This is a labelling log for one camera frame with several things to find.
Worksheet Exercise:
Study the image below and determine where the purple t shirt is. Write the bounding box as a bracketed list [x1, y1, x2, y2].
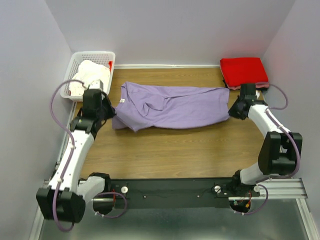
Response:
[112, 81, 230, 132]

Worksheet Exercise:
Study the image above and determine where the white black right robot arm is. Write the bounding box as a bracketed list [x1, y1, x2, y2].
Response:
[225, 83, 303, 196]

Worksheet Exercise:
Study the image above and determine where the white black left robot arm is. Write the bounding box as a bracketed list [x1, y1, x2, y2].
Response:
[36, 89, 115, 224]

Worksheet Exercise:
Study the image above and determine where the folded pink t shirt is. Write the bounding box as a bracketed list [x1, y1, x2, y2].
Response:
[228, 81, 270, 91]

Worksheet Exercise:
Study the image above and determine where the folded black t shirt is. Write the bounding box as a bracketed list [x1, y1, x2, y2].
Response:
[221, 78, 270, 93]

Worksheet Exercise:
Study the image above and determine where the folded red t shirt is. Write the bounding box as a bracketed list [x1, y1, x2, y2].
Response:
[220, 57, 269, 87]

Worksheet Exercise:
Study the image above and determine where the white crumpled t shirt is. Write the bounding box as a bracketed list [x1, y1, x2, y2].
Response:
[69, 60, 111, 97]

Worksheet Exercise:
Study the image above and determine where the red garment in basket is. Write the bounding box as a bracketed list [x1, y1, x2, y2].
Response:
[108, 60, 114, 73]

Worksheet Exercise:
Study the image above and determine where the white plastic laundry basket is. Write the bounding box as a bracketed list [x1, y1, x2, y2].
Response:
[60, 51, 116, 102]

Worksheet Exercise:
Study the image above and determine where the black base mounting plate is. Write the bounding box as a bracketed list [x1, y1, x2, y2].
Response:
[93, 177, 260, 212]

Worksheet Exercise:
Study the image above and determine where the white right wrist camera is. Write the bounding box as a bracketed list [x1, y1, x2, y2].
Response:
[255, 90, 262, 100]

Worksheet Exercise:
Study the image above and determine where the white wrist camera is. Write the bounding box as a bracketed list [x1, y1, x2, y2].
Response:
[87, 79, 104, 91]
[255, 90, 262, 100]

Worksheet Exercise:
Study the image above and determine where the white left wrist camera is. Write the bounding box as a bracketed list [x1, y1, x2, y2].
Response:
[87, 79, 104, 91]

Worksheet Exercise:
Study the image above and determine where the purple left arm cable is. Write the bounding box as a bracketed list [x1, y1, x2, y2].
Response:
[49, 79, 128, 232]

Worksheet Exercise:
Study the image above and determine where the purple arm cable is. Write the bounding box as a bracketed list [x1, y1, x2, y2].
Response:
[233, 83, 301, 216]
[49, 79, 128, 232]

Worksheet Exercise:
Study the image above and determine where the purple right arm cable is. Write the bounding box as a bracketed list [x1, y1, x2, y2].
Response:
[233, 83, 301, 216]

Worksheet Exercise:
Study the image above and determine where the aluminium frame rail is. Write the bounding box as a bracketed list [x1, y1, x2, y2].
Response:
[30, 179, 319, 240]

